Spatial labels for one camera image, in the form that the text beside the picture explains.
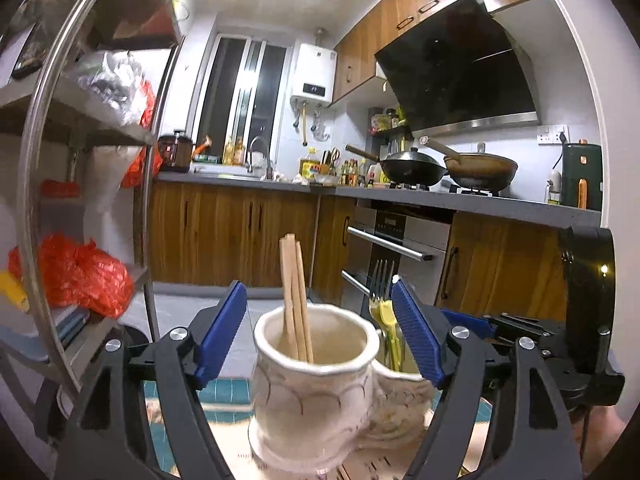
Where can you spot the large red plastic bag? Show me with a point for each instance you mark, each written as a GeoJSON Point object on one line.
{"type": "Point", "coordinates": [80, 275]}

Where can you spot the wooden upper cabinets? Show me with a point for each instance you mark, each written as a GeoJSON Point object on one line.
{"type": "Point", "coordinates": [400, 15]}

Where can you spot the brown wok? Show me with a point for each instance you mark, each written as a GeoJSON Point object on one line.
{"type": "Point", "coordinates": [480, 167]}

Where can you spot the clear crumpled plastic bag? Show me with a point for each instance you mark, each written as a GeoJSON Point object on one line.
{"type": "Point", "coordinates": [112, 85]}

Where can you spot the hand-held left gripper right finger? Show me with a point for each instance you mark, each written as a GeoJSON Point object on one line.
{"type": "Point", "coordinates": [415, 330]}

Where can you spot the row of sauce bottles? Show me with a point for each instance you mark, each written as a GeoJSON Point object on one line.
{"type": "Point", "coordinates": [357, 172]}

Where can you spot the knife block with scissors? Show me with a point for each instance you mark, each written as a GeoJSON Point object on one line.
{"type": "Point", "coordinates": [330, 160]}

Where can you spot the yellow object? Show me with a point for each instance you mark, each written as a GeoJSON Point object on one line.
{"type": "Point", "coordinates": [12, 290]}

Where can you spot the white water heater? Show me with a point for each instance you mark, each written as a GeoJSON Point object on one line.
{"type": "Point", "coordinates": [312, 75]}

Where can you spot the printed teal-bordered tablecloth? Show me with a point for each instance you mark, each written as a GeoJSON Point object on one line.
{"type": "Point", "coordinates": [225, 410]}

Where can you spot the kitchen faucet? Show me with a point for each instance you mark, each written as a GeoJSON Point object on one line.
{"type": "Point", "coordinates": [260, 157]}

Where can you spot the white floral ceramic utensil holder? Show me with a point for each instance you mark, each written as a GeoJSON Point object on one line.
{"type": "Point", "coordinates": [320, 400]}

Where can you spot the kitchen window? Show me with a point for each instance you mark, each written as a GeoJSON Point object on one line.
{"type": "Point", "coordinates": [240, 95]}

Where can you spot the seasoning rack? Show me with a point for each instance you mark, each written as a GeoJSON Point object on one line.
{"type": "Point", "coordinates": [390, 122]}

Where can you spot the person's right hand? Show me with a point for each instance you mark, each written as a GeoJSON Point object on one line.
{"type": "Point", "coordinates": [605, 430]}

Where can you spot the yellow oil container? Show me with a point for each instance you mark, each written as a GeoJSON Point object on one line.
{"type": "Point", "coordinates": [309, 165]}

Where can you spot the wall power outlet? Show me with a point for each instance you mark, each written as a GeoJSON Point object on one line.
{"type": "Point", "coordinates": [552, 134]}

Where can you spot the cooking oil bottle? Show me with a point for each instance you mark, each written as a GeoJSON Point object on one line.
{"type": "Point", "coordinates": [234, 151]}

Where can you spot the metal fork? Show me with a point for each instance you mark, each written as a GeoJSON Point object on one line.
{"type": "Point", "coordinates": [382, 280]}

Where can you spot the metal shelf rack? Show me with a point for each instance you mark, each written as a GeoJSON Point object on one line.
{"type": "Point", "coordinates": [60, 110]}

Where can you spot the built-in steel oven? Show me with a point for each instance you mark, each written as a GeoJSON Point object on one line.
{"type": "Point", "coordinates": [395, 250]}

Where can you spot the white plastic bag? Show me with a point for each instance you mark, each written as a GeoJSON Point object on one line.
{"type": "Point", "coordinates": [107, 185]}

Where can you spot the black wok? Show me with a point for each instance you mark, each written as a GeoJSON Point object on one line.
{"type": "Point", "coordinates": [412, 165]}

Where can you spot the wooden cabinet beside oven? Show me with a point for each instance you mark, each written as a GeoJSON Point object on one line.
{"type": "Point", "coordinates": [505, 265]}

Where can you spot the black range hood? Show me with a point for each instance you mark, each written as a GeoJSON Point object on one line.
{"type": "Point", "coordinates": [460, 70]}

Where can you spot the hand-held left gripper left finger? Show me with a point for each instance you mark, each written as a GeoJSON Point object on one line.
{"type": "Point", "coordinates": [222, 330]}

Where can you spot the small red plastic bag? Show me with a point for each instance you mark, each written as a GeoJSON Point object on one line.
{"type": "Point", "coordinates": [142, 160]}

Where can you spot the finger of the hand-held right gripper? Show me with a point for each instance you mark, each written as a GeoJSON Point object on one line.
{"type": "Point", "coordinates": [465, 321]}
{"type": "Point", "coordinates": [525, 324]}

